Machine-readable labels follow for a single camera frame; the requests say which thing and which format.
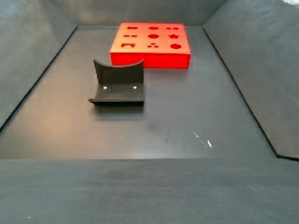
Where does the black curved holder stand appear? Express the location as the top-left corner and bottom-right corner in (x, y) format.
(88, 60), (145, 105)

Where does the red shape-sorter box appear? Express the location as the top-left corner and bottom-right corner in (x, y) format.
(109, 23), (192, 69)

